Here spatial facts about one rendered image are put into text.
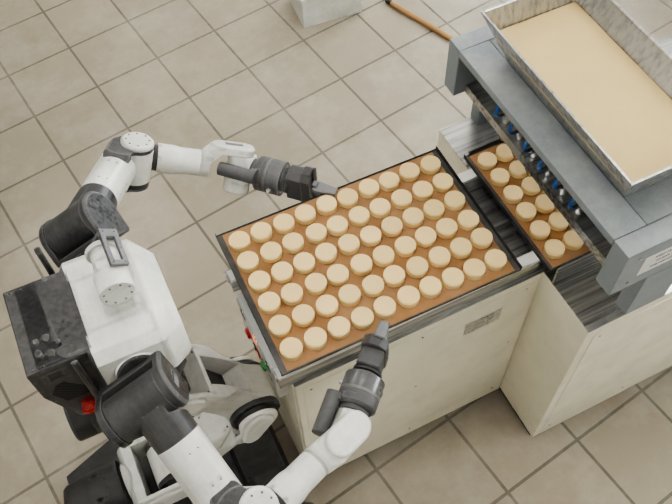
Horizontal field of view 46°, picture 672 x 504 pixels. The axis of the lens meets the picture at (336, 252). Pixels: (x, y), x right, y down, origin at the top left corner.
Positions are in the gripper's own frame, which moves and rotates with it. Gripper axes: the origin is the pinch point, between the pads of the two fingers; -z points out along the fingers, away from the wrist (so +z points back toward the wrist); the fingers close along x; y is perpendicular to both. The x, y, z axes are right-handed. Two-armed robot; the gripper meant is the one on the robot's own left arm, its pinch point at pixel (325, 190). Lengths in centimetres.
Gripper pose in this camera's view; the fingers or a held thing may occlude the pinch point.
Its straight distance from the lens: 197.2
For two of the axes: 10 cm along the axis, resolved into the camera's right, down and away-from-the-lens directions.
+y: 3.3, -8.0, 4.9
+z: -9.4, -2.7, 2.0
